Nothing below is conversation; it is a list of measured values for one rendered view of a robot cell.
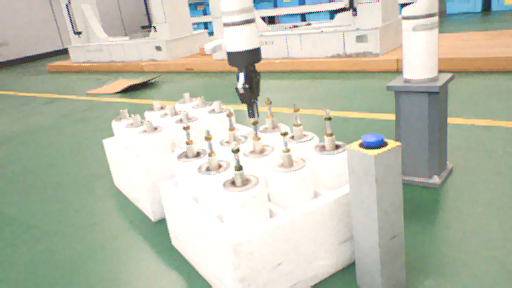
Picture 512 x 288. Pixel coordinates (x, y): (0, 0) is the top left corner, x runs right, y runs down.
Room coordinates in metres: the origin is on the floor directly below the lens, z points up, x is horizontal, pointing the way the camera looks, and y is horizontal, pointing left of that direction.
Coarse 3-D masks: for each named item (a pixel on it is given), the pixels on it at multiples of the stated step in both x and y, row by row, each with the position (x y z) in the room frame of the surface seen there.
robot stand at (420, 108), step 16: (400, 80) 1.25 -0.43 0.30; (448, 80) 1.19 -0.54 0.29; (400, 96) 1.20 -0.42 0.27; (416, 96) 1.18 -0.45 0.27; (432, 96) 1.16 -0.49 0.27; (400, 112) 1.20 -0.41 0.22; (416, 112) 1.18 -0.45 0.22; (432, 112) 1.16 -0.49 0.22; (400, 128) 1.21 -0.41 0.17; (416, 128) 1.18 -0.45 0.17; (432, 128) 1.16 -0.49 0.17; (416, 144) 1.18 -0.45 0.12; (432, 144) 1.16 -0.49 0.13; (416, 160) 1.18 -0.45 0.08; (432, 160) 1.16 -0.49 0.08; (416, 176) 1.18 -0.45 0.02; (432, 176) 1.16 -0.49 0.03
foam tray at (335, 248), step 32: (160, 192) 1.03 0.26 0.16; (320, 192) 0.86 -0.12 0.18; (192, 224) 0.87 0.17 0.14; (288, 224) 0.76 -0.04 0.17; (320, 224) 0.80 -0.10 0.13; (192, 256) 0.91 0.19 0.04; (224, 256) 0.74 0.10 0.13; (256, 256) 0.72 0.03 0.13; (288, 256) 0.76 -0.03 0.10; (320, 256) 0.80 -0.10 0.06; (352, 256) 0.84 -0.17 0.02
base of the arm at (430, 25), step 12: (408, 24) 1.21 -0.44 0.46; (420, 24) 1.19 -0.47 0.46; (432, 24) 1.19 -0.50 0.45; (408, 36) 1.21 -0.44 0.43; (420, 36) 1.19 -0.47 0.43; (432, 36) 1.19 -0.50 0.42; (408, 48) 1.21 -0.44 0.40; (420, 48) 1.19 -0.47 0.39; (432, 48) 1.19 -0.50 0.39; (408, 60) 1.21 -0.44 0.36; (420, 60) 1.19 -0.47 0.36; (432, 60) 1.19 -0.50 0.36; (408, 72) 1.21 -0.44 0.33; (420, 72) 1.19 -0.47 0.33; (432, 72) 1.19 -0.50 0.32
